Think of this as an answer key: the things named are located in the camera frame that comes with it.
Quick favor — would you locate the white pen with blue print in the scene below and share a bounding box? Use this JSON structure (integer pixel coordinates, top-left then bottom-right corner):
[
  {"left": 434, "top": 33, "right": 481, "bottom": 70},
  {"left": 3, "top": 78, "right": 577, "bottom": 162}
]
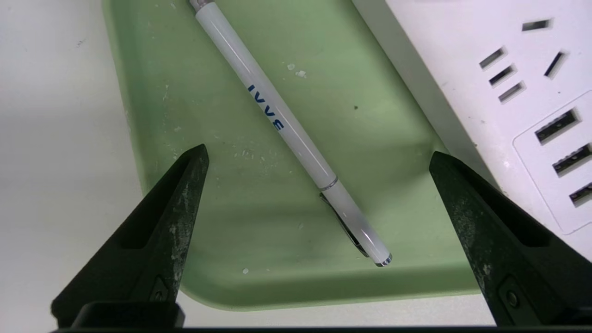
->
[{"left": 190, "top": 0, "right": 393, "bottom": 268}]

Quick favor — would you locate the light green plastic tray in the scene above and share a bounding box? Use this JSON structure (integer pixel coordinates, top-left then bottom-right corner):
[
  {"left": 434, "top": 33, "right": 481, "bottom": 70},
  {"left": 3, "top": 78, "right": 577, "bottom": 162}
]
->
[{"left": 103, "top": 0, "right": 481, "bottom": 311}]

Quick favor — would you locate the white power strip with cable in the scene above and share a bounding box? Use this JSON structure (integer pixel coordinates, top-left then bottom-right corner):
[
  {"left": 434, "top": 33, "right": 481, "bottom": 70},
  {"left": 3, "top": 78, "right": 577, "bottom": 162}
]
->
[{"left": 351, "top": 0, "right": 592, "bottom": 262}]

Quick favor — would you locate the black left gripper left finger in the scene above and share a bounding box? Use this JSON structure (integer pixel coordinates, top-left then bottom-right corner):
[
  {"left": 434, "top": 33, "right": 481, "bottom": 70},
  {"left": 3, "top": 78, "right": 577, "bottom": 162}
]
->
[{"left": 52, "top": 144, "right": 210, "bottom": 329}]

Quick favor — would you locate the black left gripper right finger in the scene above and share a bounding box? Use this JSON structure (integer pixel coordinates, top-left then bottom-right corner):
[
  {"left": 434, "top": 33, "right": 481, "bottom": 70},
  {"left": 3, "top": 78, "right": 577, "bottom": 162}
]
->
[{"left": 429, "top": 151, "right": 592, "bottom": 329}]

